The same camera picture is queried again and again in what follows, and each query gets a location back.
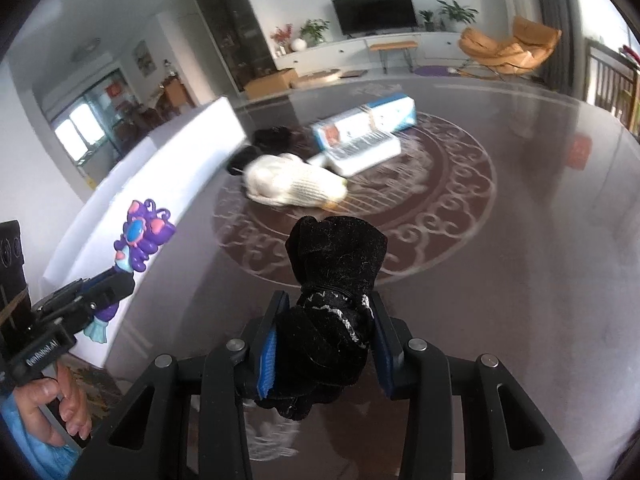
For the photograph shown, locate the purple toy figure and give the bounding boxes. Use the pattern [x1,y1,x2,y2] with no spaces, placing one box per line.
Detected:
[81,198,176,344]

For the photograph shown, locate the blue white medicine box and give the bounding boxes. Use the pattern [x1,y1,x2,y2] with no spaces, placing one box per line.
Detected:
[311,93,416,150]

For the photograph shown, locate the white cardboard sorting box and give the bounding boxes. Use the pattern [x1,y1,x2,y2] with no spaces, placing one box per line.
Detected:
[40,98,246,368]

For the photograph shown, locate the left hand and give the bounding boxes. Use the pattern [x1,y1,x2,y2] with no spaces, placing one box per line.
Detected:
[12,361,94,449]

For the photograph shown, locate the patterned floor rug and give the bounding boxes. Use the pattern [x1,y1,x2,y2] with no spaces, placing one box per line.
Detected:
[62,354,131,432]

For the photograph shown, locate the black fuzzy cloth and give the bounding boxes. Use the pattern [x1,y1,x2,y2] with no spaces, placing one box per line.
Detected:
[226,127,304,176]

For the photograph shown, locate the brown cardboard carton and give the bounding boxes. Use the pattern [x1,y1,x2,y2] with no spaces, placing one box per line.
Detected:
[244,68,298,100]

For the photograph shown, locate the white text-printed box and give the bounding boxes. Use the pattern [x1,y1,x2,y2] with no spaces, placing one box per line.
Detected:
[306,132,401,178]

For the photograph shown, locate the red flower vase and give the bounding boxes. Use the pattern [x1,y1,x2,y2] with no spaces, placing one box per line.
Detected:
[270,23,293,58]

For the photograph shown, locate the dark glass display cabinet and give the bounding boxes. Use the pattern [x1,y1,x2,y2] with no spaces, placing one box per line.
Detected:
[195,0,276,91]

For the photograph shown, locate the dark wooden chair right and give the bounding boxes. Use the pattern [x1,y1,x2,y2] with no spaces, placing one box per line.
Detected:
[584,39,639,139]

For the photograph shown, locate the green potted plant left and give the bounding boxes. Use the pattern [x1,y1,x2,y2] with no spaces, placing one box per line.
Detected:
[299,18,330,47]

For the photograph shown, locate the green potted plant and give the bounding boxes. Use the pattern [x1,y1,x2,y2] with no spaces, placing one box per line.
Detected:
[418,0,480,32]
[299,18,330,47]

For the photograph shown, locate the white low tv cabinet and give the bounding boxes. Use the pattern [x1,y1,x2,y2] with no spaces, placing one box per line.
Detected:
[274,32,466,75]

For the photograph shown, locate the orange lounge chair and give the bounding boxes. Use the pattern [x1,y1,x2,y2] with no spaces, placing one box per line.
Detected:
[458,15,562,77]

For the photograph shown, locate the wooden bench hairpin legs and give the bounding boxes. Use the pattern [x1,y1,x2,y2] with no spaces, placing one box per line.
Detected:
[368,39,420,75]

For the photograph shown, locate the green potted plant right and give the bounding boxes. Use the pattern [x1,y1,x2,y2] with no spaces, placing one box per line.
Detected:
[418,0,480,32]

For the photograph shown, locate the grey curtain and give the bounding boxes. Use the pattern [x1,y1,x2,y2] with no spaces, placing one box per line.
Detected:
[539,0,586,100]

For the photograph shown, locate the black flat television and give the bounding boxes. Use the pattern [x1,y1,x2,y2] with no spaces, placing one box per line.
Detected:
[332,0,418,36]

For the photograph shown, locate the framed wall picture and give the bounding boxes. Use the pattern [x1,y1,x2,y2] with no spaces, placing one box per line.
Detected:
[132,40,156,77]

